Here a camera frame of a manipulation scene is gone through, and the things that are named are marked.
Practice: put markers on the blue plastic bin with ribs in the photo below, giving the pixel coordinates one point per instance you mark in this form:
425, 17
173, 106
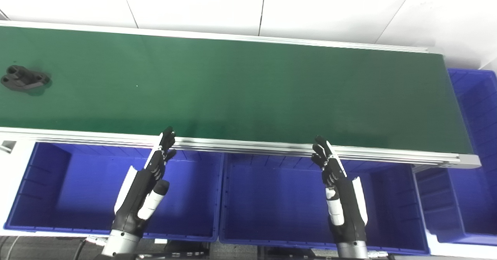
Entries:
470, 198

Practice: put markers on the green conveyor belt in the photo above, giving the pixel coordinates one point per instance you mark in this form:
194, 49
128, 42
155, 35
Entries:
248, 89

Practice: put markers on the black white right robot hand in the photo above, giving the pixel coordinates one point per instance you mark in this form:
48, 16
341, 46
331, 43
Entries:
347, 205

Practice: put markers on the black flanged metal part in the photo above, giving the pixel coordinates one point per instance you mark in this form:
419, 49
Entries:
24, 78

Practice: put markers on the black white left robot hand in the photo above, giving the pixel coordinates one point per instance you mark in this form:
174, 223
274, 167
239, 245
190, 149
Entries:
136, 198

